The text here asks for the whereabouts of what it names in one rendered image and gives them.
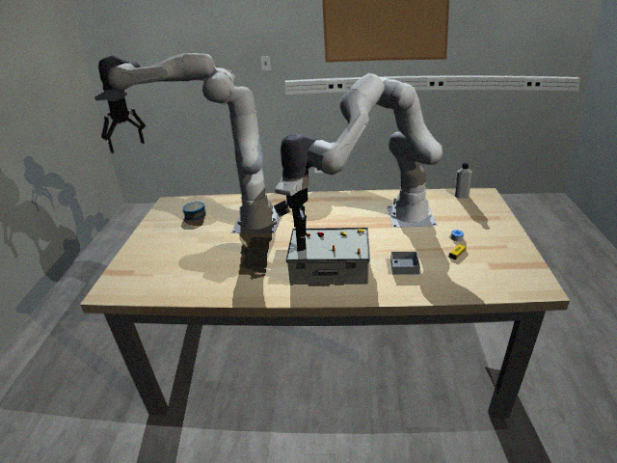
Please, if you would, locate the yellow pocket level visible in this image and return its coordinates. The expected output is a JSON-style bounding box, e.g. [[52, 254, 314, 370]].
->
[[449, 244, 467, 259]]

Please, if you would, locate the grey cylinder with blue top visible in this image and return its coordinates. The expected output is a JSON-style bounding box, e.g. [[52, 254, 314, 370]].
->
[[451, 230, 464, 241]]

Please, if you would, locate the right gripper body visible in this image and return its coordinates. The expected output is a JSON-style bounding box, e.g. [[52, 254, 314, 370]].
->
[[108, 97, 129, 123]]

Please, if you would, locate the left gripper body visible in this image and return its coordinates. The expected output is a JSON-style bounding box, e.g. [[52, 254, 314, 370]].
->
[[286, 188, 309, 216]]

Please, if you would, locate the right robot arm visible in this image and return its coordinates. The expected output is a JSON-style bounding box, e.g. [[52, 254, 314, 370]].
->
[[94, 53, 277, 230]]

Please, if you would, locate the grey bottle with black cap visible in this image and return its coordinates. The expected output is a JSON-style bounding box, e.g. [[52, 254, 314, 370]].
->
[[455, 163, 472, 199]]

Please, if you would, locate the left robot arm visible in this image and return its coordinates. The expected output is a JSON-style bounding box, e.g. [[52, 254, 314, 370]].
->
[[275, 73, 443, 223]]

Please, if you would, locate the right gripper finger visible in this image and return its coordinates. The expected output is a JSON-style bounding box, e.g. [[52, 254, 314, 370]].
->
[[101, 116, 121, 153], [122, 109, 146, 144]]

